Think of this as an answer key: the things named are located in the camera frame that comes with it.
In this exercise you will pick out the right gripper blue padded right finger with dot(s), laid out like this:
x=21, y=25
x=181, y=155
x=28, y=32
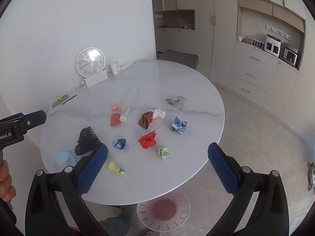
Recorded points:
x=225, y=168

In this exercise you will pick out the white tissue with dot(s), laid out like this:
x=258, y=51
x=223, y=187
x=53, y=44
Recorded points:
x=158, y=113

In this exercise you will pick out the red paper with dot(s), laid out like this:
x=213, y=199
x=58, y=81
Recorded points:
x=148, y=140

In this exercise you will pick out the green white paper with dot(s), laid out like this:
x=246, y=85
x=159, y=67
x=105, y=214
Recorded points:
x=164, y=152

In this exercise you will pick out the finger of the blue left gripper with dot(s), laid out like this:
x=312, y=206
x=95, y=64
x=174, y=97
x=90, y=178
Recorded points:
x=12, y=117

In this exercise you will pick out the white mug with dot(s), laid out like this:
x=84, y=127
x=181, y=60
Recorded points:
x=115, y=68

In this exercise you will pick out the light blue tissue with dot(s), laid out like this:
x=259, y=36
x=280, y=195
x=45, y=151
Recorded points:
x=66, y=158

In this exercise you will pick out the white appliance on counter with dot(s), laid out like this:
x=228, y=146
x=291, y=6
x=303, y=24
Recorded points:
x=272, y=45

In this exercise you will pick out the beige drawer cabinet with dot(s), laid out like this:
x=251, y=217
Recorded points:
x=261, y=78

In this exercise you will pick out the orange-red paper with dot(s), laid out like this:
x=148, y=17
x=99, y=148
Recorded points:
x=115, y=119

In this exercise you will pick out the white card box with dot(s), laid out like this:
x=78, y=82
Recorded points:
x=96, y=78

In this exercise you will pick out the spice jar rack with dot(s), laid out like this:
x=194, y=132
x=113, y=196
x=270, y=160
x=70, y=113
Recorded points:
x=256, y=43

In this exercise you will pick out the brown cardboard piece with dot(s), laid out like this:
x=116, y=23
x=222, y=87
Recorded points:
x=146, y=119

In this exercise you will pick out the silver toaster oven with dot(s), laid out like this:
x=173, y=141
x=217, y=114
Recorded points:
x=290, y=54

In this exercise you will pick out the pink paper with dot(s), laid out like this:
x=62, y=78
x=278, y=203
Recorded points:
x=115, y=106

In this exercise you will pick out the white slotted trash bin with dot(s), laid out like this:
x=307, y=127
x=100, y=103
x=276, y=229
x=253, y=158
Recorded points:
x=166, y=213

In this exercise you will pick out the yellow paper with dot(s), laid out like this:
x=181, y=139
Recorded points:
x=114, y=167

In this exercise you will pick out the clear plastic bottle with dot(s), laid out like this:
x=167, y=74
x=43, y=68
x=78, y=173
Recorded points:
x=129, y=104

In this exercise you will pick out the blue printed paper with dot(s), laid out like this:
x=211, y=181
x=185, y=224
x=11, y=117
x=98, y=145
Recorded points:
x=178, y=125

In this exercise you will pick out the grey chair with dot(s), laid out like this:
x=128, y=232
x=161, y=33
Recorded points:
x=190, y=60

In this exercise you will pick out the round white wall clock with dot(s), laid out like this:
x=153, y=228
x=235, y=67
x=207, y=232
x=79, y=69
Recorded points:
x=90, y=61

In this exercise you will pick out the person's green trouser legs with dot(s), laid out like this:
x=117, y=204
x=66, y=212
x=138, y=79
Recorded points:
x=119, y=225

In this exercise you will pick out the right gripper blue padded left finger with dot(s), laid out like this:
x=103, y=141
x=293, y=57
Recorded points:
x=88, y=168

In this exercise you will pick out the person's left hand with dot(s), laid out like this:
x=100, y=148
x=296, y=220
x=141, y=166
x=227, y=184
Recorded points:
x=7, y=190

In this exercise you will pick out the clear plastic snack wrapper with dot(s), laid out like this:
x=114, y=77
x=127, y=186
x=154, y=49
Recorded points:
x=179, y=102

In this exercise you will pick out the white remote on table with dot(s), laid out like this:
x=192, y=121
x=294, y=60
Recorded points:
x=127, y=65

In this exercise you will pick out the black foam mesh net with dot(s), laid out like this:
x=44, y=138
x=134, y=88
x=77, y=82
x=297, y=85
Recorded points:
x=87, y=142

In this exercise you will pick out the white paper with clips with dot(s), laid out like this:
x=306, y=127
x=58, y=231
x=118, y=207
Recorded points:
x=61, y=101

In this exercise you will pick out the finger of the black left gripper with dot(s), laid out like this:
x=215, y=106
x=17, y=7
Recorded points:
x=32, y=120

